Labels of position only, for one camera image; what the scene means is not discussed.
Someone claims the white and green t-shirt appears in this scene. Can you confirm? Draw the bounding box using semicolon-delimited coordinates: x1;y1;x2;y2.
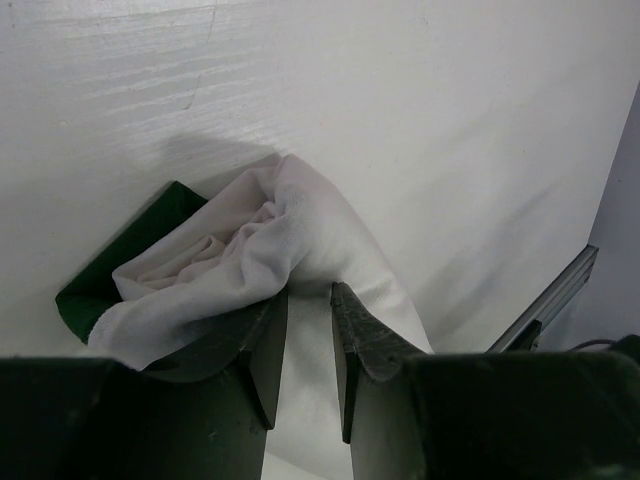
55;155;430;479

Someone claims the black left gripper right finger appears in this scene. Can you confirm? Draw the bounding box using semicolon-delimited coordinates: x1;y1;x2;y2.
331;282;435;479

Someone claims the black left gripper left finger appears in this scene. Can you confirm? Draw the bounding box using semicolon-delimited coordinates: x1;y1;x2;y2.
61;291;288;479

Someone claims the aluminium mounting rail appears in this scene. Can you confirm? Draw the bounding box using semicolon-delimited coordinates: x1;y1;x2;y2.
487;245;599;353

